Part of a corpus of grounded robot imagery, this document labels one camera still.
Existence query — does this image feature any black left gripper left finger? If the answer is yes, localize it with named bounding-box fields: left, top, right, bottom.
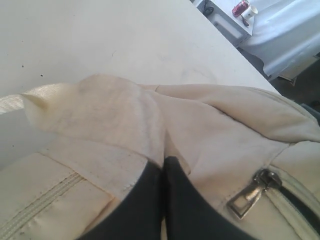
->
left=80, top=162, right=163, bottom=240

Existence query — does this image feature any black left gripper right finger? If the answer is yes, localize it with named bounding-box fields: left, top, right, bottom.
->
left=162, top=156, right=253, bottom=240

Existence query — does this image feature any cream fabric duffel bag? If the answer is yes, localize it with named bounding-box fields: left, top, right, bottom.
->
left=0, top=75, right=320, bottom=240

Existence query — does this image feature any white paper cup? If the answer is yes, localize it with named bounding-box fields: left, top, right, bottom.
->
left=241, top=5, right=258, bottom=21

